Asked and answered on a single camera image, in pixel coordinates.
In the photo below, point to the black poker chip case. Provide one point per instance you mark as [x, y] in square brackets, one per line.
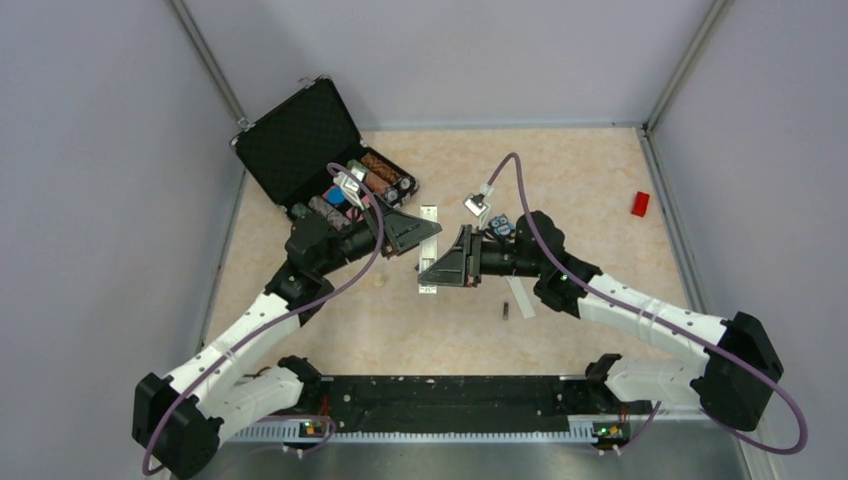
[288, 149]

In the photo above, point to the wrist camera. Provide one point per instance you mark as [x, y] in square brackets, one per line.
[476, 203]
[350, 185]

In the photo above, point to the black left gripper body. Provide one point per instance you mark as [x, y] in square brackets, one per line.
[387, 247]

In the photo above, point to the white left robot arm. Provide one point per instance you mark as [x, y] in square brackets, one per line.
[182, 418]

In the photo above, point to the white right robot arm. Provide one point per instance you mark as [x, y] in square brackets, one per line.
[723, 365]

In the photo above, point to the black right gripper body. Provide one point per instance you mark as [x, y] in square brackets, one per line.
[473, 264]

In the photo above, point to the blue poker chip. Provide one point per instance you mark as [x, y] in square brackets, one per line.
[335, 196]

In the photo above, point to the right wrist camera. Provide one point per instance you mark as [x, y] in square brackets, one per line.
[476, 203]

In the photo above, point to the white remote control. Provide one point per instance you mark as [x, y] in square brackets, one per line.
[428, 249]

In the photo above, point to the red block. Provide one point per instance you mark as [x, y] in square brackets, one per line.
[640, 204]

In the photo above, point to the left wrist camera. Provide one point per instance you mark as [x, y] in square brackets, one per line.
[350, 185]

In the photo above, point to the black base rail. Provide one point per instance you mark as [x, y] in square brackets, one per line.
[462, 409]

